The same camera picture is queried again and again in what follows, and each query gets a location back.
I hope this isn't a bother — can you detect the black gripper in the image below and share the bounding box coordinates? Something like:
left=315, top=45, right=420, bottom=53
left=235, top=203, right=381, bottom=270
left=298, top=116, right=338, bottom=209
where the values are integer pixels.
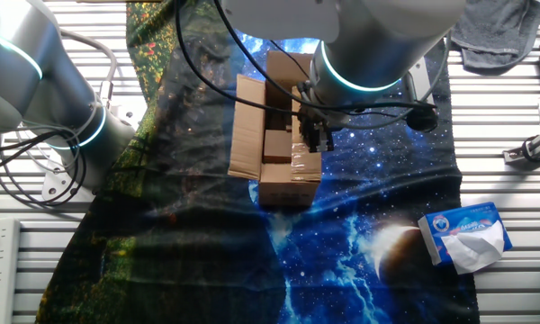
left=296, top=103, right=341, bottom=154

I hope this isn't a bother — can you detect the brown cardboard box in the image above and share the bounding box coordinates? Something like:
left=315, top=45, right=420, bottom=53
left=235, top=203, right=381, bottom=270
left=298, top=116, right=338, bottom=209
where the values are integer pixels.
left=227, top=50, right=324, bottom=208

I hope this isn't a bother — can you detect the blue galaxy print cloth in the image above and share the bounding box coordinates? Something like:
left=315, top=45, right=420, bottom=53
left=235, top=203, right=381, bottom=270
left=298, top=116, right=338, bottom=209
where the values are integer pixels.
left=233, top=26, right=481, bottom=324

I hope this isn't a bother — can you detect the blue tissue pack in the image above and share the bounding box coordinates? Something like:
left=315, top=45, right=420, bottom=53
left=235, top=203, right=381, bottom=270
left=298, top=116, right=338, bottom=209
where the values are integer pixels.
left=417, top=201, right=513, bottom=275

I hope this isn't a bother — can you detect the dark forest print cloth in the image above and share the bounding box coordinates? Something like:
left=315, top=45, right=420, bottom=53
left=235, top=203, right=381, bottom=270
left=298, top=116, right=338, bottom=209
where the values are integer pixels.
left=35, top=0, right=289, bottom=324

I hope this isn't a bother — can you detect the grey towel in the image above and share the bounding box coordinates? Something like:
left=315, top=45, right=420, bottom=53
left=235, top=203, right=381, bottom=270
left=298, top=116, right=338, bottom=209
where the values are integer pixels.
left=449, top=0, right=540, bottom=77

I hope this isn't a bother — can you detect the white power strip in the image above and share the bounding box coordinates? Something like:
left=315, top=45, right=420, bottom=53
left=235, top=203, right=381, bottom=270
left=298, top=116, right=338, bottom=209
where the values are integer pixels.
left=0, top=218, right=22, bottom=324

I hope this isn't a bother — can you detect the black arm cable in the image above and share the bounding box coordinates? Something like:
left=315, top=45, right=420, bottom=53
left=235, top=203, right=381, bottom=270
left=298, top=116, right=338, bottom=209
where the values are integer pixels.
left=212, top=0, right=437, bottom=113
left=174, top=0, right=301, bottom=116

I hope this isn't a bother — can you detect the metal camera mount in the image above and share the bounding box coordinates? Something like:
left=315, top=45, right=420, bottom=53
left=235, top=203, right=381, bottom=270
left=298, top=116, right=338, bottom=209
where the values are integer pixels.
left=502, top=132, right=540, bottom=166

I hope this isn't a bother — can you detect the thick grey cable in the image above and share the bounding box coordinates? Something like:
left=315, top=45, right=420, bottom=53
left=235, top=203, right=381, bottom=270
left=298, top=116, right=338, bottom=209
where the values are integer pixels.
left=62, top=29, right=118, bottom=107

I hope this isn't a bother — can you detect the black looped cable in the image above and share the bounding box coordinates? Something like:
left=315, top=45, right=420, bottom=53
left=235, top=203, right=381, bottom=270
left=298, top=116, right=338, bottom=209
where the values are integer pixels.
left=0, top=130, right=87, bottom=209

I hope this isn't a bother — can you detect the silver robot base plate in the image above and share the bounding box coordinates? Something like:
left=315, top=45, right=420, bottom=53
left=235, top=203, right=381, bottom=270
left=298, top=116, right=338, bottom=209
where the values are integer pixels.
left=41, top=105, right=136, bottom=203

